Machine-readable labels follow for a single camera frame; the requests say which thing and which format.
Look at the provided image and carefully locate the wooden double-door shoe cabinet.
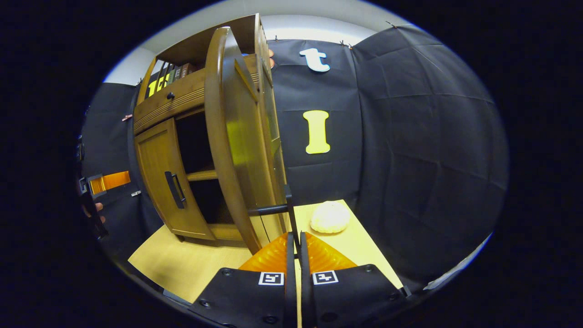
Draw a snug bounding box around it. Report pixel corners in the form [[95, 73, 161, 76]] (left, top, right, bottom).
[[132, 13, 294, 256]]

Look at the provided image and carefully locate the black backdrop cloth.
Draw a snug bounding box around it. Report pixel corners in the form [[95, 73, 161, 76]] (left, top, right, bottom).
[[80, 25, 509, 288]]

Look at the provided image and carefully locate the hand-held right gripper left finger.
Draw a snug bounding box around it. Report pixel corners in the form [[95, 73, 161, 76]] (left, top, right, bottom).
[[189, 232, 298, 328]]

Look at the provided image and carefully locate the wooden shoe cabinet door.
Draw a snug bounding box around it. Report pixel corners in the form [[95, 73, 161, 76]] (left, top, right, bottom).
[[204, 26, 293, 255], [134, 118, 217, 241]]

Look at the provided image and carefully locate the wooden cabinet drawer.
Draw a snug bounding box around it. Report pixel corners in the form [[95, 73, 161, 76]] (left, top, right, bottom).
[[133, 55, 261, 136]]

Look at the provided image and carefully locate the black door handle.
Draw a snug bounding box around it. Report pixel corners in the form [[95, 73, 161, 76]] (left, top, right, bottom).
[[248, 184, 302, 249], [164, 171, 187, 210]]

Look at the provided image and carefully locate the wooden inner shelf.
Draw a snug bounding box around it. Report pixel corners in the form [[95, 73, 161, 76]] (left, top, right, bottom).
[[186, 169, 219, 182]]

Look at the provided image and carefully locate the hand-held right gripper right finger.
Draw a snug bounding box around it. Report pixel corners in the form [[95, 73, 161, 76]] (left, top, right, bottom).
[[299, 231, 406, 328]]

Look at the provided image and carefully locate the cream round fluffy object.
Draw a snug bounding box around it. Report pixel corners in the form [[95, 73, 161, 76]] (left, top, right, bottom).
[[310, 200, 351, 234]]

